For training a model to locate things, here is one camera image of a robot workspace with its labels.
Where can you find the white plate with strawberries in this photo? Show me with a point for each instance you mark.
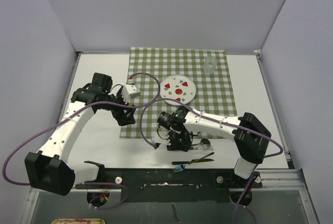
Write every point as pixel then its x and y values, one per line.
pixel 178 87

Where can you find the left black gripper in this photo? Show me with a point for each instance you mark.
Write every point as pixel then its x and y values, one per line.
pixel 124 118

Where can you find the iridescent rainbow fork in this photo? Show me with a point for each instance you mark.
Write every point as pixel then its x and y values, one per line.
pixel 180 166

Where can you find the black spoon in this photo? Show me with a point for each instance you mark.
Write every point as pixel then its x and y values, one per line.
pixel 203 142

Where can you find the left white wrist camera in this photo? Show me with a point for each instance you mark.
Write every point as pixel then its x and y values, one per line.
pixel 130 90

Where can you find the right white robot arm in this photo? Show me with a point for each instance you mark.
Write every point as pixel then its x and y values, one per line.
pixel 246 131

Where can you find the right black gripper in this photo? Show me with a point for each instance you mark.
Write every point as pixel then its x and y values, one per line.
pixel 185 146

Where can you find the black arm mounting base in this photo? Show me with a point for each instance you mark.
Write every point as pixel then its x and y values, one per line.
pixel 164 185

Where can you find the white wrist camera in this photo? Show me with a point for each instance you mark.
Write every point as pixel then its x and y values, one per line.
pixel 162 138
pixel 130 90

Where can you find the green white checkered tablecloth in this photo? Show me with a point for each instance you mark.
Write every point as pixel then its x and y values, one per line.
pixel 197 78

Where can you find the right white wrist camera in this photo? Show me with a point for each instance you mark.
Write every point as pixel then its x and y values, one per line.
pixel 162 138

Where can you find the silver fork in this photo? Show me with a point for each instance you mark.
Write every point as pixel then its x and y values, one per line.
pixel 207 147

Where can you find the clear drinking glass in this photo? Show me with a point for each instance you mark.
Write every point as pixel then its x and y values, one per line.
pixel 210 64

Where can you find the green handled knife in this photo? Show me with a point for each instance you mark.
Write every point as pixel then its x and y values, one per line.
pixel 192 161

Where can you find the yellow rimmed tray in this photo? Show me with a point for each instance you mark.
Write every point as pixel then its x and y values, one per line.
pixel 79 221

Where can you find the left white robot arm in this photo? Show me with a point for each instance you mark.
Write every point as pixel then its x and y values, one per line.
pixel 47 169

